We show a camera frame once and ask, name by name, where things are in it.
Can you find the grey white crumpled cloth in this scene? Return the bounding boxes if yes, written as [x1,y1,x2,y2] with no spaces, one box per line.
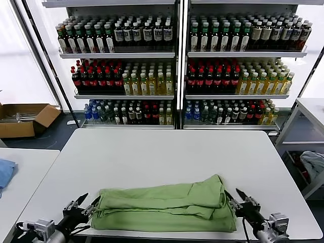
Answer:
[300,151,324,182]

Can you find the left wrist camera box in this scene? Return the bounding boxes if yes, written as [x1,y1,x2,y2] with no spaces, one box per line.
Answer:
[24,219,55,238]

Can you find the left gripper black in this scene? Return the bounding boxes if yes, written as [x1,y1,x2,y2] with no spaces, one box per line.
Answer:
[54,192,101,236]

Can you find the open cardboard box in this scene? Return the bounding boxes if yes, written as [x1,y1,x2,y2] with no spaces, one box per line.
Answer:
[0,103,61,139]

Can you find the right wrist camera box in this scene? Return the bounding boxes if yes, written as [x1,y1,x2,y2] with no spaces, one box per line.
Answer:
[264,213,289,237]

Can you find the red item in bin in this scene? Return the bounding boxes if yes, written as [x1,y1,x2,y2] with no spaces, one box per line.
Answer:
[298,166,310,181]

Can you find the dark bottle blue-white label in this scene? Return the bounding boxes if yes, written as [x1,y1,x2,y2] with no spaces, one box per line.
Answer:
[280,22,292,50]
[152,21,163,47]
[162,21,173,47]
[290,22,301,50]
[132,22,142,47]
[123,22,133,47]
[142,21,153,47]
[271,21,282,50]
[113,22,124,47]
[299,22,312,50]

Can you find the dark tea bottle green cap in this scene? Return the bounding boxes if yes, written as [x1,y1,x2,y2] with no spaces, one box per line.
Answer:
[66,24,76,53]
[57,24,67,53]
[199,22,210,52]
[189,22,200,52]
[220,22,231,52]
[75,24,86,53]
[240,22,251,52]
[85,23,96,53]
[94,23,105,53]
[230,22,241,52]
[104,22,115,53]
[210,22,220,52]

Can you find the clear plastic packed parts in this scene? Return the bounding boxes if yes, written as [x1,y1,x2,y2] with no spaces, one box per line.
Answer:
[15,112,40,124]

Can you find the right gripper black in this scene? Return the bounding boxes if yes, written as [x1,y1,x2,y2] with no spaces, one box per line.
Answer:
[224,187,268,233]

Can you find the white side table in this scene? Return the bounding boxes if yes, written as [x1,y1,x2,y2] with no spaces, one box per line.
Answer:
[0,148,61,243]

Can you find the black metal pole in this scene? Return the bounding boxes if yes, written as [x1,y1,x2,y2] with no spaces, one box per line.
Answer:
[12,0,81,129]
[294,47,324,101]

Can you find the black storage bin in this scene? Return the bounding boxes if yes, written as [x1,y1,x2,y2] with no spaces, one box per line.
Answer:
[282,150,324,195]

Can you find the dark bottle beige label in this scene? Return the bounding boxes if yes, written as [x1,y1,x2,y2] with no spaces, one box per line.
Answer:
[251,21,263,50]
[261,21,272,50]

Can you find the light green t-shirt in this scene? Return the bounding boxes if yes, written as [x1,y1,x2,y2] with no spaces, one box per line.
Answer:
[90,174,237,232]

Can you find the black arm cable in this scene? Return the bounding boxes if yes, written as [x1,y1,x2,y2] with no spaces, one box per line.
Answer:
[241,217,252,243]
[16,221,89,239]

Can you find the blue folded cloth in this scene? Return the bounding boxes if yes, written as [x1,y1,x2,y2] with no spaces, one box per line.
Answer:
[0,158,18,198]

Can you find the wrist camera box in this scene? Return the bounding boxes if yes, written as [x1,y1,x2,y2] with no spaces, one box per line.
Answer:
[264,213,289,237]
[24,219,55,238]

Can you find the white metal frame table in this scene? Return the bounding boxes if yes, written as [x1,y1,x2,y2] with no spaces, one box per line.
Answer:
[274,97,324,200]

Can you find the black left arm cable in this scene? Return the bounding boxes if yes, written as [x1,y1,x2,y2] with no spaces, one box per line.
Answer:
[16,221,89,239]

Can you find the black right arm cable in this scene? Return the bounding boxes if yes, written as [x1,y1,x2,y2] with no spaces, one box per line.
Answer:
[241,217,252,243]

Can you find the grey metal shelf rack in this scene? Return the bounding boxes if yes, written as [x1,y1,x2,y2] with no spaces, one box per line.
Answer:
[180,0,308,131]
[41,0,181,130]

